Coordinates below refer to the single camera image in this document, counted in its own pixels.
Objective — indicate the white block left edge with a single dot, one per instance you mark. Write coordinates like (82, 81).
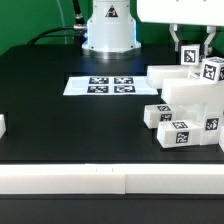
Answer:
(2, 125)

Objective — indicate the white chair seat part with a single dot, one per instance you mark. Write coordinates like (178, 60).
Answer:
(209, 117)

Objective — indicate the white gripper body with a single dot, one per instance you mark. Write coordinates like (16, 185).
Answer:
(187, 12)

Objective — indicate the white front rail wall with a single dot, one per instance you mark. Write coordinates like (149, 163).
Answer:
(112, 179)

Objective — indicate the white block right edge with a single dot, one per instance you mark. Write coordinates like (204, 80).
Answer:
(221, 139)

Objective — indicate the white tagged cube edge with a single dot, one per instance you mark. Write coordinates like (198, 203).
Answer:
(212, 70)

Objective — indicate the white block edge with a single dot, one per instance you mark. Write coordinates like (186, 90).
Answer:
(2, 125)
(221, 139)

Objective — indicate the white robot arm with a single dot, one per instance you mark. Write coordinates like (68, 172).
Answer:
(111, 30)

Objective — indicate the white chair back part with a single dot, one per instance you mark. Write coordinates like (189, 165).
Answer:
(179, 86)

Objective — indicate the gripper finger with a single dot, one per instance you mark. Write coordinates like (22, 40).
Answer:
(206, 46)
(175, 32)

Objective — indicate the small white tagged cube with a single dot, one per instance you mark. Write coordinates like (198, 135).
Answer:
(190, 54)

